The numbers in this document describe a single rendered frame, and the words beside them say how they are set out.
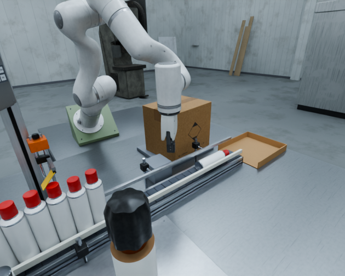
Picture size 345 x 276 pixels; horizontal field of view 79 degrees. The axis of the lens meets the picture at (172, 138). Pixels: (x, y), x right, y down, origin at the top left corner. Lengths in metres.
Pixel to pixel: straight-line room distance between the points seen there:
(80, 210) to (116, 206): 0.32
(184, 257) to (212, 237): 0.15
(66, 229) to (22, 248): 0.11
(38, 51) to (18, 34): 0.71
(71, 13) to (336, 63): 4.62
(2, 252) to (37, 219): 0.10
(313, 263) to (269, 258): 0.12
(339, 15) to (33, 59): 8.98
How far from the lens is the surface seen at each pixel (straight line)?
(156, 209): 0.83
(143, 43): 0.72
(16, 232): 0.68
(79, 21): 0.92
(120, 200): 0.39
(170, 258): 0.67
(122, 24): 0.75
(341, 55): 4.99
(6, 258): 0.73
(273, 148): 1.38
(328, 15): 5.10
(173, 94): 0.69
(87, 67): 1.05
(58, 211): 0.69
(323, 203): 1.06
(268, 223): 0.88
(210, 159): 0.99
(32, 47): 9.62
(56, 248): 0.73
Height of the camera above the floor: 1.43
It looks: 25 degrees down
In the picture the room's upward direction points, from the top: 1 degrees counter-clockwise
